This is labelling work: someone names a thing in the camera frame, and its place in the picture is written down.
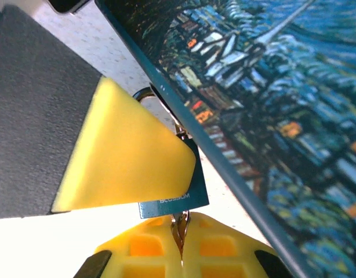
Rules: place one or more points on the teal padlock silver shackle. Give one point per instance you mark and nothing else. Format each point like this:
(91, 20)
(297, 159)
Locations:
(178, 204)

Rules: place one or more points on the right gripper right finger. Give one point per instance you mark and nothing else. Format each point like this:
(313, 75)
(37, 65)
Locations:
(221, 260)

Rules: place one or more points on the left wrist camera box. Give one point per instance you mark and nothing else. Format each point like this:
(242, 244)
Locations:
(66, 5)

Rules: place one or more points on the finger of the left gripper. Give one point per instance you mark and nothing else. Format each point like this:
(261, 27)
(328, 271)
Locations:
(79, 144)

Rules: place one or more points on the starry night print box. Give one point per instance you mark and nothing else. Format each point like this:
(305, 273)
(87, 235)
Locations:
(282, 116)

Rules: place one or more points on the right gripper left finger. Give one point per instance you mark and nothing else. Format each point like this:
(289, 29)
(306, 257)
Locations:
(149, 260)

